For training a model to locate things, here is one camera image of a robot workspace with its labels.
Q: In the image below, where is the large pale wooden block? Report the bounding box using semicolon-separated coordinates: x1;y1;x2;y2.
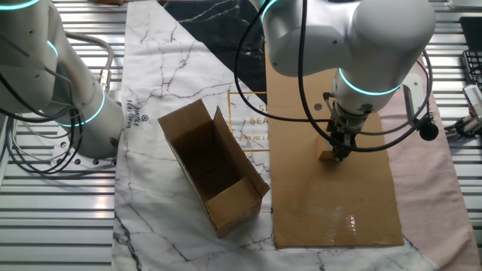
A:
315;135;336;162

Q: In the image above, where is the black keyboard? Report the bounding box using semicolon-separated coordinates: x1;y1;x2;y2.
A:
461;48;482;91

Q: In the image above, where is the open printed cardboard box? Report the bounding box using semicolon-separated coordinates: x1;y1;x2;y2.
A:
157;98;271;239

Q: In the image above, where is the brown cardboard sheet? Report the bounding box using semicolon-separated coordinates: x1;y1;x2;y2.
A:
264;41;404;249

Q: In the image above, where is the black base cable bundle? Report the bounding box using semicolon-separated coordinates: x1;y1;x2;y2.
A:
0;33;84;177

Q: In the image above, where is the black flat device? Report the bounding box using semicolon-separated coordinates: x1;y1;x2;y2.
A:
459;17;482;52

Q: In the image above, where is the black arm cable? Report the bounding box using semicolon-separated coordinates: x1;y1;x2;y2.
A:
233;0;440;154

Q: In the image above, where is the thick grey robot cable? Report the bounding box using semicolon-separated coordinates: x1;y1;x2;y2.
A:
66;32;114;93

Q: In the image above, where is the marble print cloth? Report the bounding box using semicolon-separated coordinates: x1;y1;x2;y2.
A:
111;0;482;271

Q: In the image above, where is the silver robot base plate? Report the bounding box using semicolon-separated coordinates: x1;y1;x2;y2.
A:
50;129;118;170

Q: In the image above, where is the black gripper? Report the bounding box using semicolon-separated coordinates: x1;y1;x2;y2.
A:
326;126;358;162

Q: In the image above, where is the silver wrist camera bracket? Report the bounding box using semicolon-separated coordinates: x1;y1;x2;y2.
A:
401;73;429;129

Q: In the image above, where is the silver depth camera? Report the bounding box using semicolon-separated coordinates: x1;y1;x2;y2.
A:
444;83;482;139

